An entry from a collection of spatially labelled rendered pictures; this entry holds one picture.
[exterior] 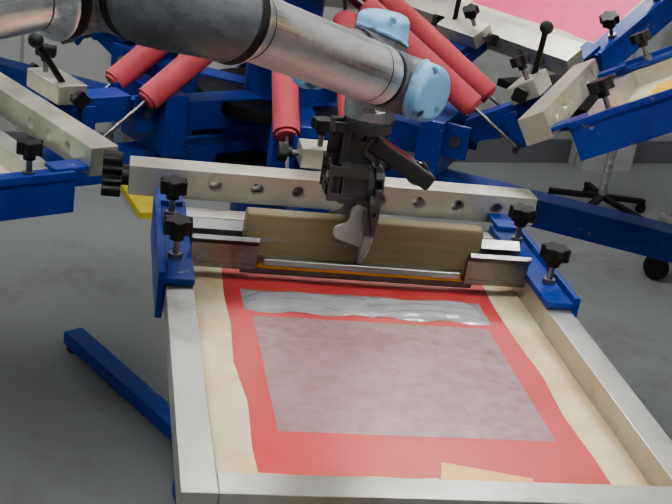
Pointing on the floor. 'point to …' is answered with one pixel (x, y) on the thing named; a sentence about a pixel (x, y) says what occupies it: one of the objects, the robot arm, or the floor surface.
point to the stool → (604, 191)
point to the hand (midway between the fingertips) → (361, 249)
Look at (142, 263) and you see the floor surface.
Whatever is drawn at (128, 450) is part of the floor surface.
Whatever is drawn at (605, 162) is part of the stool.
